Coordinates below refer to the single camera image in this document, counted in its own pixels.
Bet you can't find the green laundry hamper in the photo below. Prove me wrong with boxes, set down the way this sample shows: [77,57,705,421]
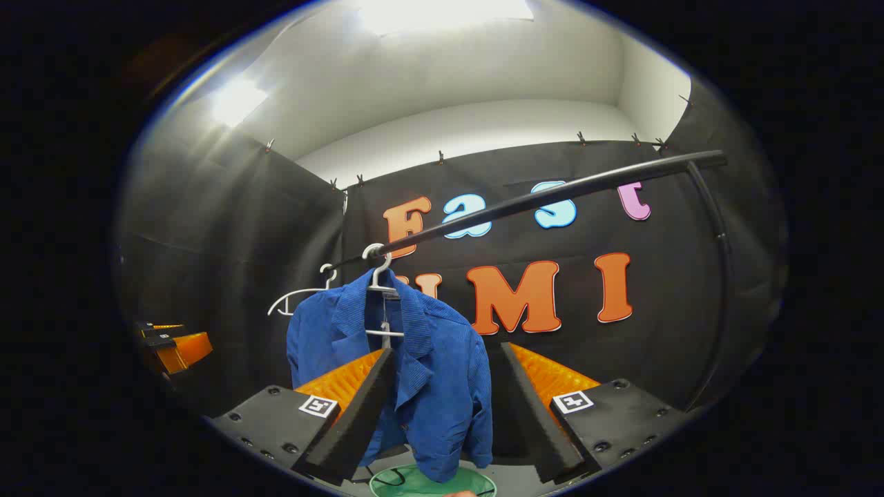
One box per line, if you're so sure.
[369,464,498,497]

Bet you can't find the row of backdrop clips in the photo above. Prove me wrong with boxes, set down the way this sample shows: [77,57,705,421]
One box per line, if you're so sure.
[265,95,693,191]

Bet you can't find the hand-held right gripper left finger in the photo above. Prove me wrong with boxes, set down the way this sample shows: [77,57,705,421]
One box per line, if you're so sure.
[211,347,396,484]

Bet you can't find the white clothes hanger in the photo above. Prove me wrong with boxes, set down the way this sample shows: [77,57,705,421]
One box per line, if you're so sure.
[363,243,405,339]
[268,264,339,317]

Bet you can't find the black clothes rack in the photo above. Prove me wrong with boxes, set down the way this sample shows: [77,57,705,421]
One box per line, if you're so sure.
[325,150,736,411]

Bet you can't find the black backdrop cloth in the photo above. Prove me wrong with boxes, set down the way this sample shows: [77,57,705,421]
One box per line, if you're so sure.
[117,76,788,456]

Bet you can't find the ceiling light panel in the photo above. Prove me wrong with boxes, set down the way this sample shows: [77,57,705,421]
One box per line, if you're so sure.
[211,79,268,128]
[359,0,536,35]

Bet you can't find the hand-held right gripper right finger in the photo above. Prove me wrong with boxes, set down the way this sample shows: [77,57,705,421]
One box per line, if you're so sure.
[501,342,688,484]

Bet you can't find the blue corduroy jacket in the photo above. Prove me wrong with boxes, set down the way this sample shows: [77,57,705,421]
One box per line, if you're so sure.
[287,268,494,484]

